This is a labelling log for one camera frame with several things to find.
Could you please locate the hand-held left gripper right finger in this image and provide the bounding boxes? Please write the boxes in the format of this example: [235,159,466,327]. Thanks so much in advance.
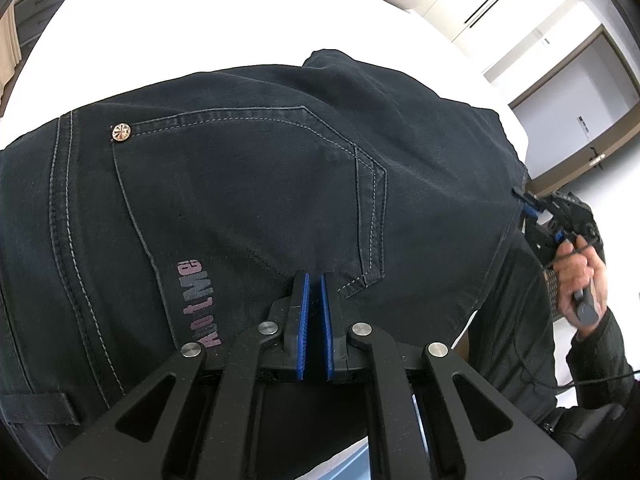
[320,272,578,480]

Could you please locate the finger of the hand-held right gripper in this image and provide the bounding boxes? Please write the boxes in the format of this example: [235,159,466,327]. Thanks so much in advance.
[512,187,545,222]

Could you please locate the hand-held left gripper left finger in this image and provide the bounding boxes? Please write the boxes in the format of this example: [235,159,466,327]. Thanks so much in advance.
[47,271,313,480]

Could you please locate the black denim pants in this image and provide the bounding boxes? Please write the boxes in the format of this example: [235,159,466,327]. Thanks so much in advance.
[0,49,532,480]

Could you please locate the person's right forearm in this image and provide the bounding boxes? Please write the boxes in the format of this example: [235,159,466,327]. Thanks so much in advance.
[565,307,639,411]

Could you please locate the person's right hand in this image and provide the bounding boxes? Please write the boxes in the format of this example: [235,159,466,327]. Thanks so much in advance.
[552,240,609,333]

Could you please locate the person's black jacket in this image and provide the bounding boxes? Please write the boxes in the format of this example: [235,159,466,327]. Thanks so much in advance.
[452,240,640,480]

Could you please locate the bed with white sheet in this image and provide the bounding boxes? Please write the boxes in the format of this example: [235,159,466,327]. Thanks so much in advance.
[0,0,530,480]

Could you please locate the beige curtain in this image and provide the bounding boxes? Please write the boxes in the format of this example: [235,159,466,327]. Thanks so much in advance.
[0,10,27,102]

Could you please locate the white door with wooden frame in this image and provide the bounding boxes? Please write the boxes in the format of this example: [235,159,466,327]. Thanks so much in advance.
[509,25,640,182]

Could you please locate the black cable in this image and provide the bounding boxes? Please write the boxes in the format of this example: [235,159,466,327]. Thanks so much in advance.
[512,327,640,391]

